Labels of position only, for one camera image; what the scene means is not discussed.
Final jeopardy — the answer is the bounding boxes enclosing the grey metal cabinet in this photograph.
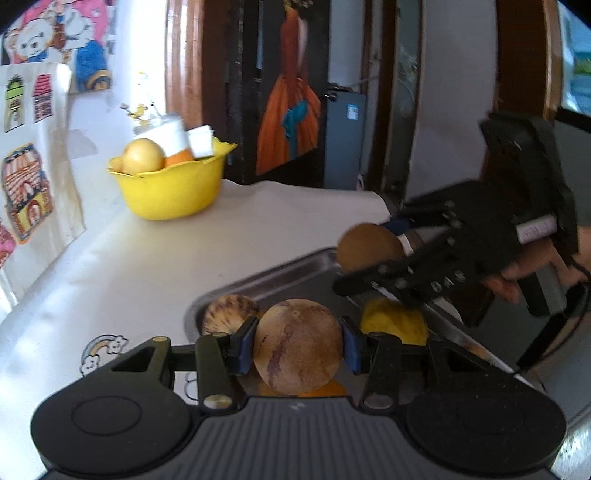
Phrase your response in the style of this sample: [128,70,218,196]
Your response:
[323,83,368,190]

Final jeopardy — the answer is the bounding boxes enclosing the yellow plastic bowl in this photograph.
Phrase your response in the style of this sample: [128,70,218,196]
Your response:
[107,138,238,221]

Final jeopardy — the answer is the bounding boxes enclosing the wooden door frame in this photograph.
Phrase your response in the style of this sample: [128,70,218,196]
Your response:
[165,0,206,130]

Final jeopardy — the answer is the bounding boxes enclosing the cartoon bear poster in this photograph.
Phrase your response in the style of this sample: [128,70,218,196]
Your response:
[2,0,114,93]

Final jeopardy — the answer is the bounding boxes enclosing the brown kiwi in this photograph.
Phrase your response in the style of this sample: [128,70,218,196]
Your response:
[336,223,407,274]

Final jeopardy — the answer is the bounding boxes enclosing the striped pepino melon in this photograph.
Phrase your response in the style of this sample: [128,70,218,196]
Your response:
[202,294,260,337]
[253,299,345,395]

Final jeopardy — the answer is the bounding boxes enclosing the white cup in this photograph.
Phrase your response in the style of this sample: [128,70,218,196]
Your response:
[134,115,191,158]

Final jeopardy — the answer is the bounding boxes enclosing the brown wooden frame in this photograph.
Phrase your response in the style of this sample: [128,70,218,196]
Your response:
[496,0,563,121]

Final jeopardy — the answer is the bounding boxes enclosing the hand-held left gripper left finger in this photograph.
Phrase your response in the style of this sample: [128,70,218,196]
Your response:
[108,315,259,414]

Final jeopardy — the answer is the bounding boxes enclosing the black cable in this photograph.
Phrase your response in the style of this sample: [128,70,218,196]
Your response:
[517,258,591,372]

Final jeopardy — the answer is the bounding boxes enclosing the blue picture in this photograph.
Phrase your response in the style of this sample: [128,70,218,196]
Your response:
[556,0,591,114]

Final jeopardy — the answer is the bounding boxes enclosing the small yellow flowers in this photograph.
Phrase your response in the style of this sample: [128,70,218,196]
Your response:
[121,71,162,127]

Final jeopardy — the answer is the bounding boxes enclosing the orange dress painting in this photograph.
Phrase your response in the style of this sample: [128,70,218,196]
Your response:
[224,0,331,188]

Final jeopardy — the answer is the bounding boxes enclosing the coloured houses drawing sheet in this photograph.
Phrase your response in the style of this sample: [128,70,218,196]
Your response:
[0,62,87,301]

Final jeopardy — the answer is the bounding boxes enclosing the pale yellow round fruit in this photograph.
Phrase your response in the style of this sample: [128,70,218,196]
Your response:
[121,138,167,175]

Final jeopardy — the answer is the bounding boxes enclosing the orange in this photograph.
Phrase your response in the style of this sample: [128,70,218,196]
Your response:
[259,378,349,398]

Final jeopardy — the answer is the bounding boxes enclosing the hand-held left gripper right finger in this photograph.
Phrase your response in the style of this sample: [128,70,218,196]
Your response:
[339,316,515,414]

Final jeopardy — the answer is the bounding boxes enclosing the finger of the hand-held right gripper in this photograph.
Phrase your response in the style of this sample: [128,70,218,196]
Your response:
[381,182,467,241]
[332,240,467,310]

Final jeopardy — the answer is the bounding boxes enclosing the metal tray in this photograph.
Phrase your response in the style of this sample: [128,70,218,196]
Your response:
[184,247,591,476]

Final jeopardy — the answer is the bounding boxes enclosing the large yellow-green mango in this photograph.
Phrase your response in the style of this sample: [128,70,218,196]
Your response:
[360,298,430,347]

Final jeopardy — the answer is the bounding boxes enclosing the person's right hand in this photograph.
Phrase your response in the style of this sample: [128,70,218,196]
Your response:
[487,242,591,305]

